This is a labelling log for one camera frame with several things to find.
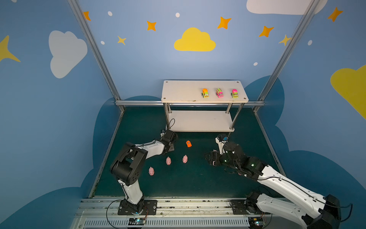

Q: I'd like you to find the white two-tier shelf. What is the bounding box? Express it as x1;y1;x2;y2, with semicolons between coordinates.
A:
161;80;249;133

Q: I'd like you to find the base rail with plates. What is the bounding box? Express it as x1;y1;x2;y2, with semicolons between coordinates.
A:
71;197;315;229

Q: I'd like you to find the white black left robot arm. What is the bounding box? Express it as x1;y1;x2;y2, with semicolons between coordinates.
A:
110;130;178;215

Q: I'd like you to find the pink drum green toy truck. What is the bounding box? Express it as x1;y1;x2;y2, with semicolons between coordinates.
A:
231;89;239;98

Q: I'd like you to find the orange yellow toy car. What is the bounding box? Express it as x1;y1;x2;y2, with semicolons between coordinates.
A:
186;140;192;148

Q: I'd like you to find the aluminium cage frame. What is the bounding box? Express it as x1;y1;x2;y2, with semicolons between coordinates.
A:
68;0;321;198

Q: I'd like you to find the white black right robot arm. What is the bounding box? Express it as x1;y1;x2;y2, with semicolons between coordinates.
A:
205;141;342;229

